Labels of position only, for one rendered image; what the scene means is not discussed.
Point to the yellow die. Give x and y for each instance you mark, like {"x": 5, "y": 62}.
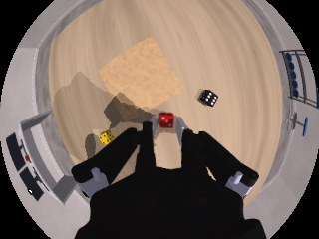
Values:
{"x": 106, "y": 137}

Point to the black die with white pips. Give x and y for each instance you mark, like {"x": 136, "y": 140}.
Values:
{"x": 209, "y": 97}

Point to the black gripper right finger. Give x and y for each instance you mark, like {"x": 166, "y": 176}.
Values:
{"x": 225, "y": 168}

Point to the tan textured mat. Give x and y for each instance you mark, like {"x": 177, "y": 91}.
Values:
{"x": 140, "y": 78}

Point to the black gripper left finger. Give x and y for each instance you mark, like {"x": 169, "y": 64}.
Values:
{"x": 102, "y": 169}

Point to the red die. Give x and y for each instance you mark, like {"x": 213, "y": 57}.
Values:
{"x": 166, "y": 120}

